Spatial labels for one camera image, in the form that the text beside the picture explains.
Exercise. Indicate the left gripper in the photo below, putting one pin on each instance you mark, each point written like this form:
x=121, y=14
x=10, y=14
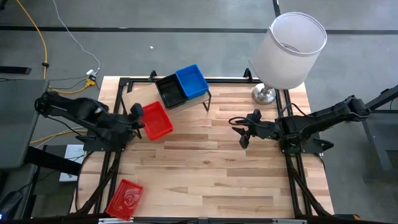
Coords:
x=127, y=124

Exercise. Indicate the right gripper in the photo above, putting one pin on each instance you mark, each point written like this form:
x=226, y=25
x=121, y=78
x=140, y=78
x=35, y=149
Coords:
x=262, y=130

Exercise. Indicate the red plastic basket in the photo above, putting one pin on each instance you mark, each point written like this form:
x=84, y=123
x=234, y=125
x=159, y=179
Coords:
x=124, y=200
x=157, y=123

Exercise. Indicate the black plastic basket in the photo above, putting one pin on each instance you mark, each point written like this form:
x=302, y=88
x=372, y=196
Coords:
x=170, y=91
x=179, y=104

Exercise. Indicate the blue plastic basket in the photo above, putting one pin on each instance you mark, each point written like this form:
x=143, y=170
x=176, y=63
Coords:
x=191, y=81
x=199, y=95

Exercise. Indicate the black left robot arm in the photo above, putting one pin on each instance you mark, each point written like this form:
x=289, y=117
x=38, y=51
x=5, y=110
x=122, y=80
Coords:
x=81, y=110

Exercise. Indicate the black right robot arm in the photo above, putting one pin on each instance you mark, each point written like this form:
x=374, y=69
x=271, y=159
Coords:
x=326, y=115

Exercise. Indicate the wooden shelf black metal legs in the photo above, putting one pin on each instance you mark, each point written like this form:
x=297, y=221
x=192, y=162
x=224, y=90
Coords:
x=140, y=96

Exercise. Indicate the yellow plug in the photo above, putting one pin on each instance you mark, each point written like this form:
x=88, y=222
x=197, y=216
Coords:
x=90, y=82

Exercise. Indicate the white power adapter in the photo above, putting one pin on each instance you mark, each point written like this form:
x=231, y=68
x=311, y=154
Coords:
x=91, y=73

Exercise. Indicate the white paper sheet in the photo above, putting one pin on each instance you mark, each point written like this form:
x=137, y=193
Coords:
x=73, y=155

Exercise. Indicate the silver table lamp white shade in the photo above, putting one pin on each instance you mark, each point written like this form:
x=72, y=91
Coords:
x=289, y=53

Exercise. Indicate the black side table leg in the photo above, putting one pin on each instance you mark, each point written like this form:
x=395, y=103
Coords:
x=53, y=161

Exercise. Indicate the grey side table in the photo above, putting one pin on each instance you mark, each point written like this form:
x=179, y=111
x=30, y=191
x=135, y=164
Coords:
x=18, y=130

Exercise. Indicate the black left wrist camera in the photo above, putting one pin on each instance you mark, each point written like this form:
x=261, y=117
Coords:
x=136, y=111

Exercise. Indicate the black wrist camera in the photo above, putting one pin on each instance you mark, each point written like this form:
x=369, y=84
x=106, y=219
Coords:
x=136, y=111
x=256, y=115

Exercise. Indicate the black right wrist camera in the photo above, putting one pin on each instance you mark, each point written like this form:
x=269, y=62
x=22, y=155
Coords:
x=256, y=115

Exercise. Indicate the black metal table frame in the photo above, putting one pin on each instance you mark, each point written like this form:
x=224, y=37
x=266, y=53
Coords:
x=230, y=80

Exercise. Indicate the dark metal desk frame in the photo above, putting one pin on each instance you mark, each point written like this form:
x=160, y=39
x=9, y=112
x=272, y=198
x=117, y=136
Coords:
x=377, y=140

